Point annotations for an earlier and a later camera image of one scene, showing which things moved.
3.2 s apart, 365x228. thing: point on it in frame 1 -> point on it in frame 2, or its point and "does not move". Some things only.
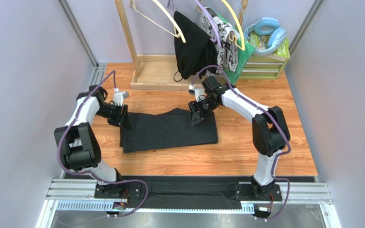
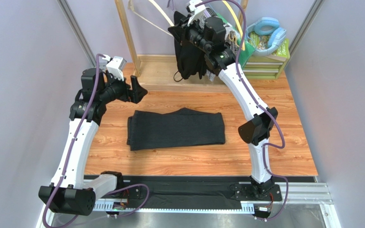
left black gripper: [124, 119] -> [138, 92]
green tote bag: [245, 49] does not move
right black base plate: [254, 192] does not move
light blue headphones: [266, 26] does not move
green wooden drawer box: [263, 67] does not move
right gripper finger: [196, 115] -> [177, 30]
